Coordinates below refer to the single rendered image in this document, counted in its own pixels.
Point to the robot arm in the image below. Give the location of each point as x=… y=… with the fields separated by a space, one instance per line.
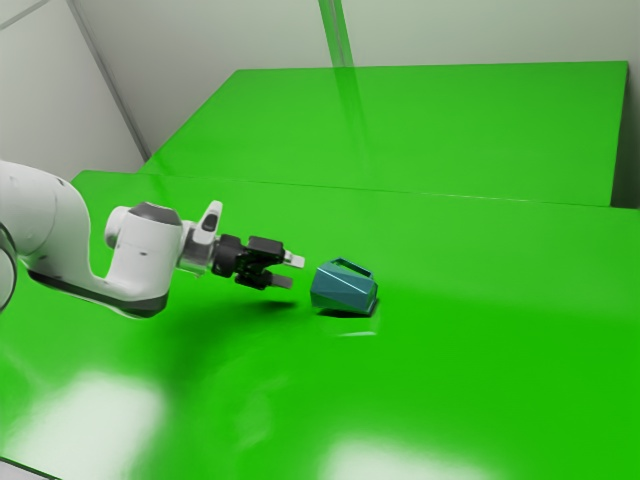
x=55 y=235

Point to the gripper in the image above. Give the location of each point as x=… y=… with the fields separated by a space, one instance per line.
x=234 y=259

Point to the teal faceted mug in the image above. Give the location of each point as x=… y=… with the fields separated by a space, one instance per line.
x=344 y=291

